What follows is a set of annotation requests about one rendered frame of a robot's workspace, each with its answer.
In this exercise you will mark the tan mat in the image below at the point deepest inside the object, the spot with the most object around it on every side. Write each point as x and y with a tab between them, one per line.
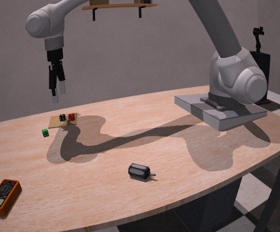
55	121

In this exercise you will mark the orange digital multimeter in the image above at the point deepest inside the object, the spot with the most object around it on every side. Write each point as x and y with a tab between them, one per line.
9	191

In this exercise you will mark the green die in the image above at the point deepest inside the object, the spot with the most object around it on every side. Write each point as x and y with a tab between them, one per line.
45	132

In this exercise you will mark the red die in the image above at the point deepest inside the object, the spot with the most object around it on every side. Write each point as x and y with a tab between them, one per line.
71	116

